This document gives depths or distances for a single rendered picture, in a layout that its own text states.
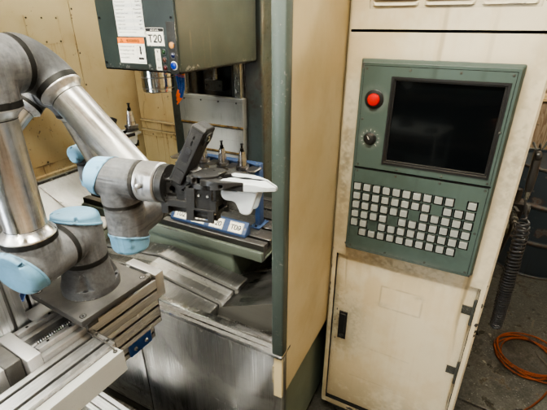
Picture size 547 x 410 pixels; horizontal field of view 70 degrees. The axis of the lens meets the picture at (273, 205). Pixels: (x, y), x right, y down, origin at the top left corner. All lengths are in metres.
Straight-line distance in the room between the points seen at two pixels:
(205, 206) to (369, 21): 0.89
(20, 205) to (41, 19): 2.13
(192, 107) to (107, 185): 1.86
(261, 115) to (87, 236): 1.52
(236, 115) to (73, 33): 1.28
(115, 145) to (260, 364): 0.94
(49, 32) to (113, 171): 2.30
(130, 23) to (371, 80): 1.08
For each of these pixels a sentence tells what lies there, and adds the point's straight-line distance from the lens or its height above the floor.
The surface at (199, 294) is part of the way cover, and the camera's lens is 1.84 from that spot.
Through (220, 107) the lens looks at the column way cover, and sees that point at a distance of 2.46.
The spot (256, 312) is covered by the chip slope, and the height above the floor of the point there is 0.73.
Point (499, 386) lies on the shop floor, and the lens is 2.68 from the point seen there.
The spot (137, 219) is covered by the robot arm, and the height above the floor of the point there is 1.48.
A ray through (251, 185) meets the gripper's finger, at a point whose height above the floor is 1.59.
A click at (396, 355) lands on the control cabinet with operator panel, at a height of 0.53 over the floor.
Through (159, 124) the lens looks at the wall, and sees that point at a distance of 3.37.
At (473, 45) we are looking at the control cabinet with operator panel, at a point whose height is 1.77.
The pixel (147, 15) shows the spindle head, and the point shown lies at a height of 1.85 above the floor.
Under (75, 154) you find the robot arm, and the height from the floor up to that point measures 1.33.
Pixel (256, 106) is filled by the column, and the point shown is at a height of 1.38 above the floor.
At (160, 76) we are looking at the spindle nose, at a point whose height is 1.59.
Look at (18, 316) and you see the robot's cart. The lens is 1.30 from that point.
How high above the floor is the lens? 1.83
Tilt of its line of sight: 25 degrees down
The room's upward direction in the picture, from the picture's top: straight up
